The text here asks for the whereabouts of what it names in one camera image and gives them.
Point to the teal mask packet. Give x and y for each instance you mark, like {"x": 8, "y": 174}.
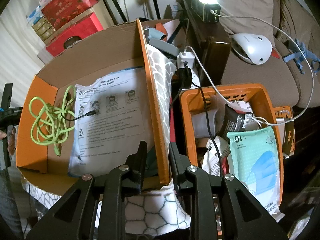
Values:
{"x": 252, "y": 142}

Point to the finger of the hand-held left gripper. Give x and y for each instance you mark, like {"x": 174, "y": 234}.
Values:
{"x": 7, "y": 96}

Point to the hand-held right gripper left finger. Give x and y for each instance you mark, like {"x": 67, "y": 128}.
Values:
{"x": 140, "y": 165}

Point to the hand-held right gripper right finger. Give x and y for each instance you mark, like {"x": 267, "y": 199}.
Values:
{"x": 176, "y": 170}

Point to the red gift box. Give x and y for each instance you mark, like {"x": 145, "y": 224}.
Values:
{"x": 67, "y": 7}

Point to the grey white patterned blanket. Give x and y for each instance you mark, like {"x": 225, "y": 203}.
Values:
{"x": 150, "y": 212}

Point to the person's left hand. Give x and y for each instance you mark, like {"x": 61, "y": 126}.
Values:
{"x": 12, "y": 141}

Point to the white power strip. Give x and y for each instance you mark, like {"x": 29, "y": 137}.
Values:
{"x": 185, "y": 57}

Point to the black speaker stand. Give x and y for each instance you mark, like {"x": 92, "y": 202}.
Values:
{"x": 155, "y": 2}
{"x": 117, "y": 8}

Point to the white blue mask packet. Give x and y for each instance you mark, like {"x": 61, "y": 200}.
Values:
{"x": 112, "y": 120}

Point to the black charger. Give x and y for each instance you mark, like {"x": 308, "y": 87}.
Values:
{"x": 183, "y": 76}

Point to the white printed packet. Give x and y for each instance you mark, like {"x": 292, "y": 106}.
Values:
{"x": 212, "y": 160}

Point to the orange plastic basket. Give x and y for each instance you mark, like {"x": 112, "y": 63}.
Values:
{"x": 190, "y": 100}

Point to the gold flat box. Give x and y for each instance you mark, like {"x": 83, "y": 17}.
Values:
{"x": 38, "y": 23}
{"x": 43, "y": 30}
{"x": 48, "y": 38}

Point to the dark snack packet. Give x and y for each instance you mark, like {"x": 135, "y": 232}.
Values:
{"x": 235, "y": 125}

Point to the black power station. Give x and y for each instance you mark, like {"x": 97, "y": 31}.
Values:
{"x": 200, "y": 5}

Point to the blue white tissue pack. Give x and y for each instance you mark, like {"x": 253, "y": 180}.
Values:
{"x": 35, "y": 16}

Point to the brown sofa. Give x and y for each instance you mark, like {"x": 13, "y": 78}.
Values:
{"x": 250, "y": 80}

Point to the grey pouch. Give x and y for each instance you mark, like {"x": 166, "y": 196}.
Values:
{"x": 162, "y": 46}

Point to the person's leg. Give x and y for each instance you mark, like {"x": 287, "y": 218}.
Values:
{"x": 10, "y": 205}

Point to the white sheer curtain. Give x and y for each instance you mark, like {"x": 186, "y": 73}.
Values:
{"x": 20, "y": 55}

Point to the orange cardboard box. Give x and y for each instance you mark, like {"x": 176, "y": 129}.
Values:
{"x": 112, "y": 55}

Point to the beige sofa cushion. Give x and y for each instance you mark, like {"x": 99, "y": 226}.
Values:
{"x": 247, "y": 7}
{"x": 297, "y": 20}

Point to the white handheld appliance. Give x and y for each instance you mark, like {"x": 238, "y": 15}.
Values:
{"x": 252, "y": 47}

